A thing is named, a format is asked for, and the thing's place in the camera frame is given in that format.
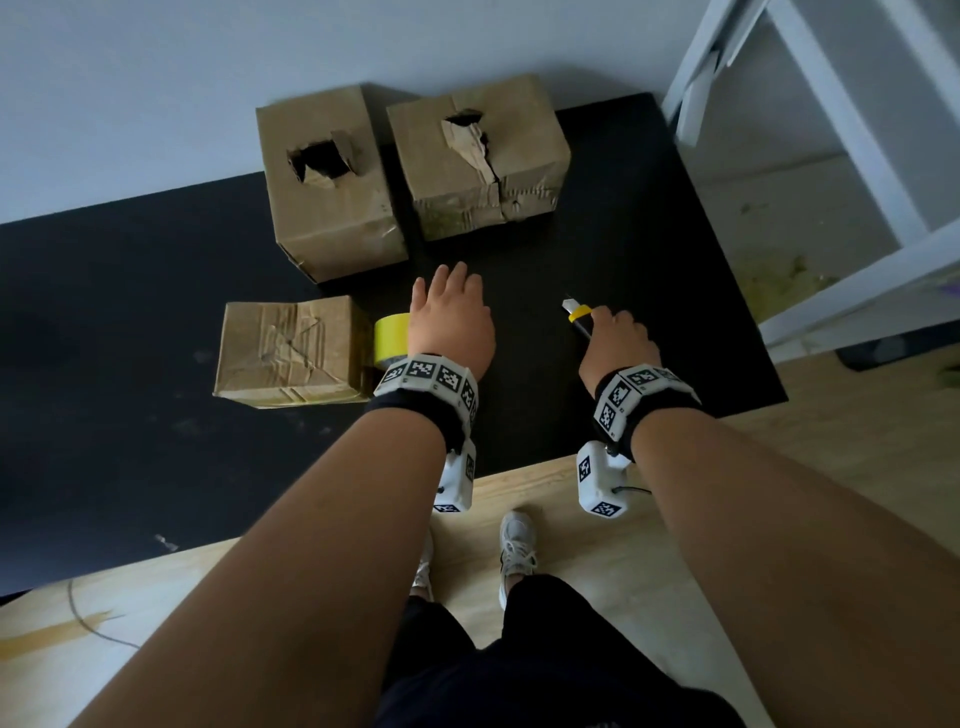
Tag black marker wristband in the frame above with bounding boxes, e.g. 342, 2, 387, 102
592, 363, 706, 463
365, 353, 481, 455

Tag black yellow utility knife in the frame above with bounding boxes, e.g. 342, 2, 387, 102
560, 296, 598, 340

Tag person's right hand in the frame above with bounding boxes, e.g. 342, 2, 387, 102
577, 305, 663, 399

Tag white sneaker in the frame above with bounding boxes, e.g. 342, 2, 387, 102
408, 528, 436, 601
497, 511, 540, 610

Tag person's right forearm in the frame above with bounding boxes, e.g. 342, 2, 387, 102
629, 408, 960, 728

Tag wide cardboard box torn flap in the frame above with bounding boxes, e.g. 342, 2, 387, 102
385, 72, 573, 243

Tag person's left hand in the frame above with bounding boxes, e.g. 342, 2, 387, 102
407, 261, 497, 382

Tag black shorts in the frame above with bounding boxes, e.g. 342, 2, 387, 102
373, 573, 748, 728

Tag thin grey floor cable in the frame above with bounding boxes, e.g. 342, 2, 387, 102
65, 577, 144, 651

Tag small cardboard box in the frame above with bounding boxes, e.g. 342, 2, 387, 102
213, 294, 376, 410

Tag white metal shelf frame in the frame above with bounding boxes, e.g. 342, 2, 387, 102
661, 0, 960, 365

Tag tall cardboard box square hole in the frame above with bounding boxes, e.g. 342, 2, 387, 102
255, 84, 410, 285

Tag yellow tape roll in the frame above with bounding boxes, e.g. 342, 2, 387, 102
372, 311, 412, 371

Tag white right sneaker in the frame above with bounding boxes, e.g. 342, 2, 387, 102
497, 511, 540, 610

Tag person's left forearm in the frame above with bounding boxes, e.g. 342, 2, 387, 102
71, 408, 448, 728

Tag white left sneaker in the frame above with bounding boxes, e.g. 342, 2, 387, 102
408, 528, 436, 601

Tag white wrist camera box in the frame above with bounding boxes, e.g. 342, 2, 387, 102
432, 438, 478, 515
575, 440, 635, 520

